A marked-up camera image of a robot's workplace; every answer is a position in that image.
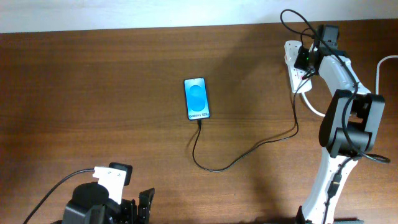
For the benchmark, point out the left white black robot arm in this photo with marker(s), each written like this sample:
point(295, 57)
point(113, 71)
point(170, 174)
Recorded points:
point(91, 204)

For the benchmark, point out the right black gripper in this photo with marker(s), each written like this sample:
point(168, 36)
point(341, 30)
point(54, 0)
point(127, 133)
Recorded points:
point(302, 59)

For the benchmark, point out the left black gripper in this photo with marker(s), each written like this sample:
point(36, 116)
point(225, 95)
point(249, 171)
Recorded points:
point(131, 216)

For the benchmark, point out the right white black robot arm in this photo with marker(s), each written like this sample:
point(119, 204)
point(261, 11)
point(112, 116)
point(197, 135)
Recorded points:
point(349, 127)

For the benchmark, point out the white power strip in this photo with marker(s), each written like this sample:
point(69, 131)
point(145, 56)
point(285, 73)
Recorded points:
point(291, 48)

